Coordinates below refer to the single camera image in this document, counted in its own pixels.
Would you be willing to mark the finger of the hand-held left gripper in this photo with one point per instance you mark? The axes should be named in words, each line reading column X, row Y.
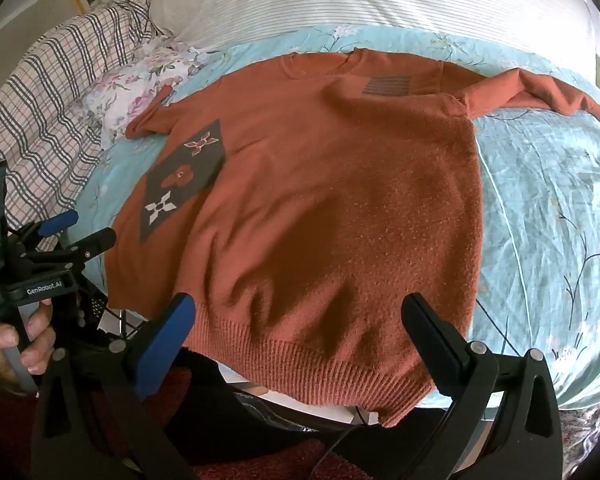
column 92, row 245
column 57, row 222

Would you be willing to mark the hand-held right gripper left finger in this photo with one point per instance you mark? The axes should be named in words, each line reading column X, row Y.
column 167, row 342

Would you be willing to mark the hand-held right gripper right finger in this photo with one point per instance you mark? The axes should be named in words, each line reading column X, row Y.
column 430, row 345

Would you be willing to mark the orange knit sweater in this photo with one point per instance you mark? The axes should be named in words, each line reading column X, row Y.
column 330, row 210

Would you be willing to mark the person's left hand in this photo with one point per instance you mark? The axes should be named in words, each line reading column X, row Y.
column 39, row 345

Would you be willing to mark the plaid blanket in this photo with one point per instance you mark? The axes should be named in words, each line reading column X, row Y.
column 45, row 110

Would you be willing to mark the pink floral white cloth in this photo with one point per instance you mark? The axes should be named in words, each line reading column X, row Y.
column 125, row 90

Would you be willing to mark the person's dark red clothing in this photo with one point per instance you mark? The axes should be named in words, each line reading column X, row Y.
column 260, row 465

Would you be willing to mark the grey patterned bed cover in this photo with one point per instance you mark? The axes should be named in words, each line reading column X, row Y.
column 587, row 435

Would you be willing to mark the light blue floral bed sheet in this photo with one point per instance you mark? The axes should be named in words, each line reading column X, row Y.
column 540, row 200

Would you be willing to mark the white striped duvet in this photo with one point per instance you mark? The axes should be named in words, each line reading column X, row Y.
column 330, row 0

